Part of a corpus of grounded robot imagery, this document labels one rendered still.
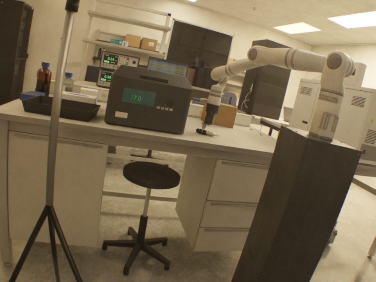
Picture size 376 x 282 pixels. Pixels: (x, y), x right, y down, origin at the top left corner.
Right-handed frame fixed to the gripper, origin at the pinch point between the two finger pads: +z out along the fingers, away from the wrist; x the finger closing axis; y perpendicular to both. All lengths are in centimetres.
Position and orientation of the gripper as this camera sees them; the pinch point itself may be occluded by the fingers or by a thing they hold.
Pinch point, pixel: (202, 133)
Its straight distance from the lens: 161.3
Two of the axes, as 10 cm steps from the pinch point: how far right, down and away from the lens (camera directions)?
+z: -2.1, 9.5, 2.2
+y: 9.3, 2.6, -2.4
